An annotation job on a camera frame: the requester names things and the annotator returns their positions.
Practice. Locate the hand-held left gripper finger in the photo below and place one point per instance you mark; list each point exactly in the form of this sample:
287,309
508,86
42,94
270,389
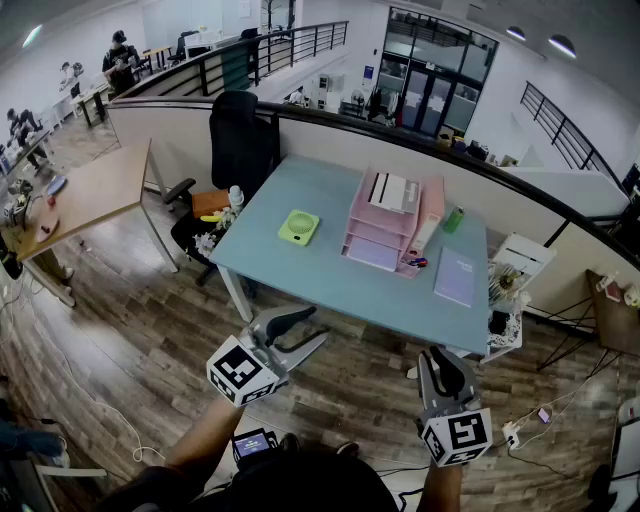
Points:
287,320
305,347

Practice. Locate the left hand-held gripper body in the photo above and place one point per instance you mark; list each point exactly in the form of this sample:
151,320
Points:
240,372

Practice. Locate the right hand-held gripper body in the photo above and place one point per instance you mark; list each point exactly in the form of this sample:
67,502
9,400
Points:
460,432

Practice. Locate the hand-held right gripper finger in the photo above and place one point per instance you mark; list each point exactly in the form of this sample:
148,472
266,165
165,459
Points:
429,380
455,377

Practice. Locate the purple notebook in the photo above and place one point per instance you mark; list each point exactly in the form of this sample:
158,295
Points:
372,254
455,277

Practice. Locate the pink drawer organiser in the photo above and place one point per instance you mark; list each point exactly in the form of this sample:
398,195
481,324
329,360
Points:
380,225

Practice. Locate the person's left forearm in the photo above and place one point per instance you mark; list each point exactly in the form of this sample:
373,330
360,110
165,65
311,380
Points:
205,435

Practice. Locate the person's right forearm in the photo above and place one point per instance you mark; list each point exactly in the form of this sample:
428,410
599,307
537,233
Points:
442,487

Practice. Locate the white power strip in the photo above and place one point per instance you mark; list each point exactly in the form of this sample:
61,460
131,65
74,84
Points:
511,435

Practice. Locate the black white speckled bag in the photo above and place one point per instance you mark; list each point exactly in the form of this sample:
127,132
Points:
502,327

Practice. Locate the small black screen device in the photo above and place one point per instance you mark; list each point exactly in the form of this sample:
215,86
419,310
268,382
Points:
252,444

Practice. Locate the pink phone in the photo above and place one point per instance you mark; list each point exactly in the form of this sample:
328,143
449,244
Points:
543,415

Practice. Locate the person's left shoe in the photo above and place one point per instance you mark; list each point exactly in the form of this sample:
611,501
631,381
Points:
289,442

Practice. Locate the person's shoe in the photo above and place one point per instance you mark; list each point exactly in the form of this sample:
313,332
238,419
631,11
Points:
289,442
348,448

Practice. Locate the green portable fan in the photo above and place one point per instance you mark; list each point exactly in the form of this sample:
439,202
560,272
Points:
298,227

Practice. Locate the person's right shoe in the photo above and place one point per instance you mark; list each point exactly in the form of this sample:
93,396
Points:
348,448

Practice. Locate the dried flowers bunch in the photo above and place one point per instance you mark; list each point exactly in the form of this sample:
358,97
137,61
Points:
505,282

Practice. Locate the white artificial flowers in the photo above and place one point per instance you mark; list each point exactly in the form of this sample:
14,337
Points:
206,243

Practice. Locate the yellow banana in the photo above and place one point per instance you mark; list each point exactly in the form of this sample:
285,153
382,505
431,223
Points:
211,218

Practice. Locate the person's black-clothed torso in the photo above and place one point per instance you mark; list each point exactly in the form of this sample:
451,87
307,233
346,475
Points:
300,487

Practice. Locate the white bottle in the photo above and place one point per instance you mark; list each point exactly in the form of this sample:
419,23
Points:
236,196

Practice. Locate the orange brown box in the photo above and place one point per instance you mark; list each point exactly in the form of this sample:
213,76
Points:
210,204

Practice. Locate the white side shelf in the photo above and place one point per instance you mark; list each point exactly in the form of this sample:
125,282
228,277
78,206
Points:
525,250

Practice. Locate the small green bottle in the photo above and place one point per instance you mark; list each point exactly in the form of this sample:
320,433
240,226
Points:
453,220

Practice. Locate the pink file box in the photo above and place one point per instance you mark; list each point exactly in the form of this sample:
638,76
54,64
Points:
430,215

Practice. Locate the white grey book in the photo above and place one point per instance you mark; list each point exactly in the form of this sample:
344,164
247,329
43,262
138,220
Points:
395,192

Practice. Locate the white chair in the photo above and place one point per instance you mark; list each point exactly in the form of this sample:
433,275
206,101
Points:
627,450

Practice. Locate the small wooden side table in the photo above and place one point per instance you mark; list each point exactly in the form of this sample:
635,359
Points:
617,325

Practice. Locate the white figurine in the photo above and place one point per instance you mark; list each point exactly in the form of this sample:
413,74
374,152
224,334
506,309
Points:
607,282

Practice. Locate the black office chair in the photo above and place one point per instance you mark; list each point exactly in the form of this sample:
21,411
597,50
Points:
240,145

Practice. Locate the white mug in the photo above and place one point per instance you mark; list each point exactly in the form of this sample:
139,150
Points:
632,295

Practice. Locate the pink oval board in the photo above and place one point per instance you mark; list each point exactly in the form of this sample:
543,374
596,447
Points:
47,231

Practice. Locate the blue round plate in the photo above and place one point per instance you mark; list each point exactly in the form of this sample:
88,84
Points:
56,185

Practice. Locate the black metal railing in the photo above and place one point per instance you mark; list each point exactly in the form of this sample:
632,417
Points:
280,47
565,125

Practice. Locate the black framed glass door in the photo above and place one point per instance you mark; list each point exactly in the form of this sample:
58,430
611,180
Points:
430,75

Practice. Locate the ceiling lamp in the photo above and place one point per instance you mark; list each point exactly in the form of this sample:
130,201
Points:
516,34
562,46

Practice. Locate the white partition with black rail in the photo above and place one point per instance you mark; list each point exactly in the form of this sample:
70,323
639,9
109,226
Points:
330,140

